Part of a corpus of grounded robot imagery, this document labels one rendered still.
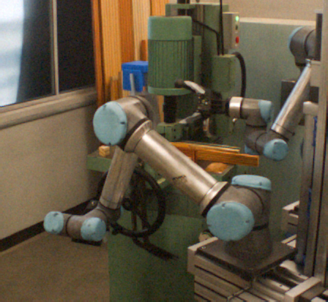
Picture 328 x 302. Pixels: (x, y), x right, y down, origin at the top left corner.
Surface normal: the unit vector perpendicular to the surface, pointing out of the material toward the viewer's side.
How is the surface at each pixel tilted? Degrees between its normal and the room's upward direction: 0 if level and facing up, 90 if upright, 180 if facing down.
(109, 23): 87
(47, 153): 90
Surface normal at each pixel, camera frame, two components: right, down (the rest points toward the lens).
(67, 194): 0.83, 0.15
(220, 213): -0.34, 0.31
